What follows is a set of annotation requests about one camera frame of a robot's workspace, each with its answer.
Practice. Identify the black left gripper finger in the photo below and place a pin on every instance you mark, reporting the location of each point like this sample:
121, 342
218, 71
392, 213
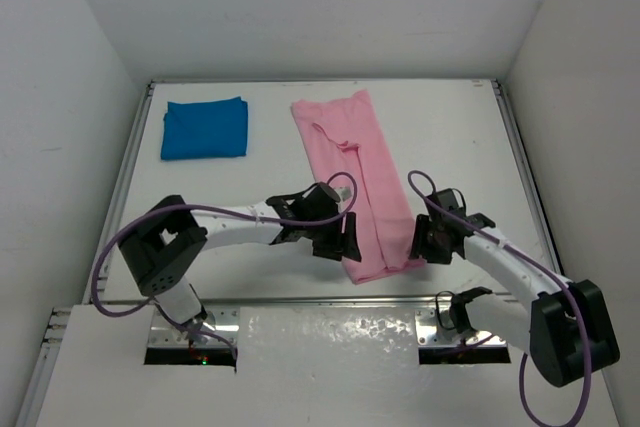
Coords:
349, 244
302, 198

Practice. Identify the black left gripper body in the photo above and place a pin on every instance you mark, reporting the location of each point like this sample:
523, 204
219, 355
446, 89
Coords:
334, 235

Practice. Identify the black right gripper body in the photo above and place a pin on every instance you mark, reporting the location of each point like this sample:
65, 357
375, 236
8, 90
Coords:
435, 251

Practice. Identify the pink t shirt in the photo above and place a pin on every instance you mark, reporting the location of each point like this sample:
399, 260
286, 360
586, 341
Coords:
344, 135

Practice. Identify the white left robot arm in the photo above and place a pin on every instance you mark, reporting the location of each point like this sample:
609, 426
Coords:
161, 246

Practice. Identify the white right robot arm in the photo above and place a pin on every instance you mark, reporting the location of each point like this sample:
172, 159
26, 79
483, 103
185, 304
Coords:
552, 319

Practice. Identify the blue folded t shirt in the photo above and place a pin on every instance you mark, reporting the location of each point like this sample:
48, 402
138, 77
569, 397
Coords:
205, 130

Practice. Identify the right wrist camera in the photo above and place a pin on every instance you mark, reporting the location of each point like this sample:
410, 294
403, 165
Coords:
445, 205

